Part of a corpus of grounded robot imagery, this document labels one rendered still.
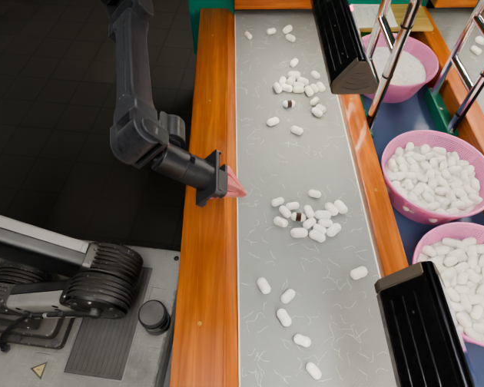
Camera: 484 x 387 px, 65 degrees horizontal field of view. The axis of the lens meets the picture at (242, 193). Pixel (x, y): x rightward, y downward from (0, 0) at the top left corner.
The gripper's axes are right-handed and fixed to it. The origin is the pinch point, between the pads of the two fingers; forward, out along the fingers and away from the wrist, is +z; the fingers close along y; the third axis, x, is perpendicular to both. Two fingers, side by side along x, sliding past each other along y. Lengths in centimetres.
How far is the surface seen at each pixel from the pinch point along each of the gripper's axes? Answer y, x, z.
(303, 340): -27.3, -0.2, 14.0
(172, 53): 169, 92, 25
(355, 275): -14.8, -8.1, 23.1
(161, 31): 193, 98, 18
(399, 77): 50, -23, 45
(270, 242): -5.8, 4.2, 11.8
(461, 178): 11, -27, 49
